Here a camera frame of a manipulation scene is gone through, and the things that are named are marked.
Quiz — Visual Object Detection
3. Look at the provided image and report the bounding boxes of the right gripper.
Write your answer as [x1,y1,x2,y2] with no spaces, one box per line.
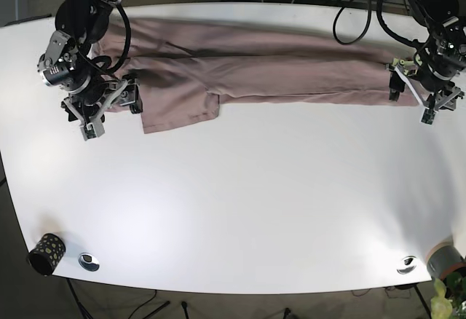
[61,74,143,141]

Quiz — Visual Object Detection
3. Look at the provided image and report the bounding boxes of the dusty pink garment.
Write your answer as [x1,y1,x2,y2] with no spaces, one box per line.
[98,16,423,135]

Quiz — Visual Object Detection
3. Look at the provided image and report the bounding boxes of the left silver table grommet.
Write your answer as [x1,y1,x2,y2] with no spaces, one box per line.
[78,253,100,272]

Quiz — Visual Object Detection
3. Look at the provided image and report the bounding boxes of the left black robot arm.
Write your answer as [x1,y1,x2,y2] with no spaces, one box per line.
[363,0,465,125]

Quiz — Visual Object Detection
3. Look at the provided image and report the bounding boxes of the right silver table grommet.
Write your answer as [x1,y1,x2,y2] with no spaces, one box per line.
[396,256,418,275]

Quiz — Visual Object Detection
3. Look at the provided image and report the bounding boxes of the black gold-dotted cup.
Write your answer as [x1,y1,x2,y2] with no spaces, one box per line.
[27,233,66,277]

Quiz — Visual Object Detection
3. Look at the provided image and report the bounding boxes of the green potted plant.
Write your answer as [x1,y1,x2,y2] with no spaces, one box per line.
[430,271,465,319]

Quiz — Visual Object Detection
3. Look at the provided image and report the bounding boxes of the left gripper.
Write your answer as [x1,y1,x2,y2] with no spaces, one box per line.
[385,58,465,125]

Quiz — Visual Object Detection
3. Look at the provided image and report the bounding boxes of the silver table grommet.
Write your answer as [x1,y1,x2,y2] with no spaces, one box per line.
[396,256,418,275]
[78,253,100,272]

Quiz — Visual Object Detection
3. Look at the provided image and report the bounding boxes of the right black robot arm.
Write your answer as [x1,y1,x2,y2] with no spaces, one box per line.
[37,0,143,140]

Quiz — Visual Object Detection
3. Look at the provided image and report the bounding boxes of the grey flower pot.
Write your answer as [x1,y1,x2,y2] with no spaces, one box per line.
[426,243,465,280]

